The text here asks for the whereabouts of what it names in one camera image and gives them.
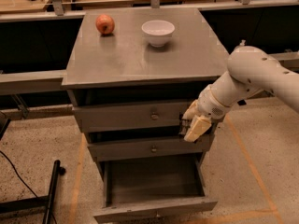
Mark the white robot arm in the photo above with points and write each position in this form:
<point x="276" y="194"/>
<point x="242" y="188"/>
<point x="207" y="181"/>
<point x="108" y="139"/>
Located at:
<point x="249" y="70"/>

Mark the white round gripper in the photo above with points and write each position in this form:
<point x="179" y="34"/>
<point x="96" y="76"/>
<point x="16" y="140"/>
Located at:
<point x="210" y="104"/>

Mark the middle grey drawer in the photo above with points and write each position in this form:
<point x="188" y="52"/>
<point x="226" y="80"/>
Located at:
<point x="113" y="150"/>

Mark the clear sanitizer pump bottle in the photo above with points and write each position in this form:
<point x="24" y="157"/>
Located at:
<point x="242" y="43"/>

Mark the white ceramic bowl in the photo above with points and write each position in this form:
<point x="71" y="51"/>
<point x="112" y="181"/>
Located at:
<point x="158" y="32"/>

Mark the top grey drawer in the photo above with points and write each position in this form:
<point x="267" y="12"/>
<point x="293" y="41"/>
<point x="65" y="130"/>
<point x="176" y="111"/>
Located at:
<point x="128" y="116"/>

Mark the bottom grey open drawer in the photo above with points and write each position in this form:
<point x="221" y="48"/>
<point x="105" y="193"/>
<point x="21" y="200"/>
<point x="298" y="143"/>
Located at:
<point x="153" y="187"/>

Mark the grey metal right rail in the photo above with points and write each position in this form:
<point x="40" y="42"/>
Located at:
<point x="289" y="60"/>

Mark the grey metal left rail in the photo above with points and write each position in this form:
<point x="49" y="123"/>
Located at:
<point x="31" y="82"/>

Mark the black rxbar chocolate wrapper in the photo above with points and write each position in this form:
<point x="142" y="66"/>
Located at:
<point x="183" y="125"/>

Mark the grey metal rail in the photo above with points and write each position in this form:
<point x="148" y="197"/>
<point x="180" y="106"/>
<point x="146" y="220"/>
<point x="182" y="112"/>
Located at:
<point x="31" y="82"/>
<point x="289" y="60"/>

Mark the red apple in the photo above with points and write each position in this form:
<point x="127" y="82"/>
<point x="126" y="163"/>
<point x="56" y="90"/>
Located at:
<point x="105" y="24"/>

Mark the grey metal drawer cabinet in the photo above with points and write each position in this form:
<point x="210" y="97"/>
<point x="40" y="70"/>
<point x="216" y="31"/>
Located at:
<point x="124" y="67"/>

